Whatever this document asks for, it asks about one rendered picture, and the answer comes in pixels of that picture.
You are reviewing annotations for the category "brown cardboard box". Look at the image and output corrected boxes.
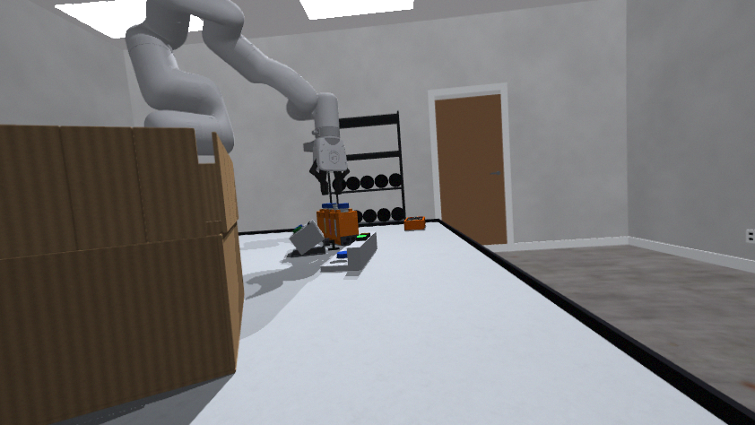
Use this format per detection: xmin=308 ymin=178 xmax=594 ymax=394
xmin=0 ymin=125 xmax=245 ymax=425

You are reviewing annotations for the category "orange multimeter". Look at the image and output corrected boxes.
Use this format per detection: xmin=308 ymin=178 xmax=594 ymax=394
xmin=404 ymin=216 xmax=425 ymax=230

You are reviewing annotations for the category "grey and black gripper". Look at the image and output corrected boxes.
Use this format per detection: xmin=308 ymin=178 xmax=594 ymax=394
xmin=309 ymin=136 xmax=350 ymax=195

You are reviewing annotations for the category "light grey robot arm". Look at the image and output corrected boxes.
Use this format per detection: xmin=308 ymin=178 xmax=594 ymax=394
xmin=125 ymin=0 xmax=340 ymax=156

